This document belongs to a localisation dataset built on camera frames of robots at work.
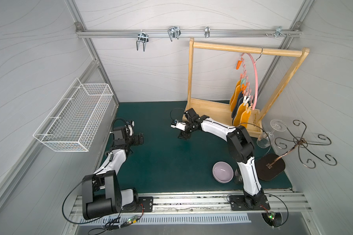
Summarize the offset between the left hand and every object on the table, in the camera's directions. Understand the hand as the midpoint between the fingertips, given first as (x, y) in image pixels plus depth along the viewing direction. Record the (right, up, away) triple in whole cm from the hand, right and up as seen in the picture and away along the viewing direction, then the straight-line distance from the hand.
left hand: (135, 134), depth 89 cm
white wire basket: (-24, +8, -21) cm, 32 cm away
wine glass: (+72, -3, -15) cm, 74 cm away
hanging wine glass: (+73, +7, -23) cm, 77 cm away
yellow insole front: (+65, +11, -7) cm, 67 cm away
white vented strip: (-4, -42, -17) cm, 46 cm away
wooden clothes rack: (+61, +15, +29) cm, 69 cm away
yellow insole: (+63, +16, -7) cm, 66 cm away
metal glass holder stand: (+81, -18, -5) cm, 83 cm away
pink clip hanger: (+66, +32, -4) cm, 74 cm away
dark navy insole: (+63, +20, -5) cm, 67 cm away
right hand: (+28, +2, +8) cm, 30 cm away
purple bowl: (+53, -21, -7) cm, 57 cm away
